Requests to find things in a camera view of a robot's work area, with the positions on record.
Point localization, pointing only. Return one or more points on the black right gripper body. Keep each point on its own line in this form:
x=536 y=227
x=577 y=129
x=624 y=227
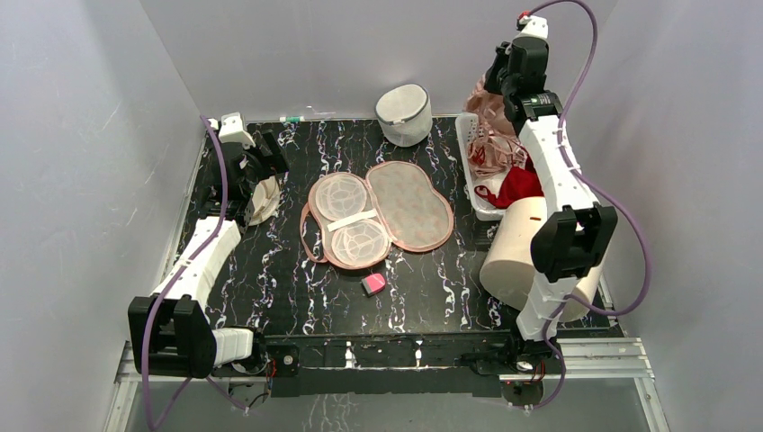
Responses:
x=498 y=76

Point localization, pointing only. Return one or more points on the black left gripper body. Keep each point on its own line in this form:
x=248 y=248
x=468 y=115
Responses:
x=249 y=183

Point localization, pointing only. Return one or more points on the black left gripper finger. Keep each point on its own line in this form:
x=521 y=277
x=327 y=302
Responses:
x=274 y=160
x=254 y=169

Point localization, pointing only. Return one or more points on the pink satin bra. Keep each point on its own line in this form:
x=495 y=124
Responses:
x=489 y=109

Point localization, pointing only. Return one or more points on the floral mesh laundry bag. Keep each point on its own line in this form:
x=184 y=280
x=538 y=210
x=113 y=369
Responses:
x=361 y=218

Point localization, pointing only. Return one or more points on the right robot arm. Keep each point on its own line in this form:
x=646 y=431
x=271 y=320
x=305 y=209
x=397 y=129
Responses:
x=578 y=228

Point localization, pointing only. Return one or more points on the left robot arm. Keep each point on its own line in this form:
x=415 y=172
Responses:
x=170 y=332

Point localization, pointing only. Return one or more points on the cream round laundry bag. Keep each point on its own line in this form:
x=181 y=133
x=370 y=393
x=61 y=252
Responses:
x=265 y=200

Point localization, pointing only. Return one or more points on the red bra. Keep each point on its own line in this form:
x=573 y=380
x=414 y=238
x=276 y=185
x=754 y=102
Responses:
x=518 y=184

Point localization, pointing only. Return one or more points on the white cylindrical mesh laundry bag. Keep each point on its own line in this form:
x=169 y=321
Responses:
x=405 y=115

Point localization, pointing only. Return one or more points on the large cream cylindrical bag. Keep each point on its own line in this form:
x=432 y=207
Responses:
x=508 y=271

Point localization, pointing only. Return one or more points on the white plastic basket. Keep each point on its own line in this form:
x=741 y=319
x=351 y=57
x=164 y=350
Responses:
x=471 y=179

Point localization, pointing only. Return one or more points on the pink and grey stamp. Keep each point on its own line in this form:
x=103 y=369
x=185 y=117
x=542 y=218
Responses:
x=373 y=284

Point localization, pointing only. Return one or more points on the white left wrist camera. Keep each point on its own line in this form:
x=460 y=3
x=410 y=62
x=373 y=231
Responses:
x=233 y=129

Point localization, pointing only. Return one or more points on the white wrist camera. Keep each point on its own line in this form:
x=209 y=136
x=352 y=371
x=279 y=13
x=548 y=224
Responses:
x=530 y=25
x=233 y=129

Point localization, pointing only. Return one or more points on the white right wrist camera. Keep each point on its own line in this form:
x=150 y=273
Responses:
x=530 y=25

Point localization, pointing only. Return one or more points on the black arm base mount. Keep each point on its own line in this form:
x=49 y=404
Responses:
x=473 y=362

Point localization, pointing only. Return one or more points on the aluminium frame rail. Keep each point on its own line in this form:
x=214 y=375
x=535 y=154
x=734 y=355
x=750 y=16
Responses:
x=608 y=357

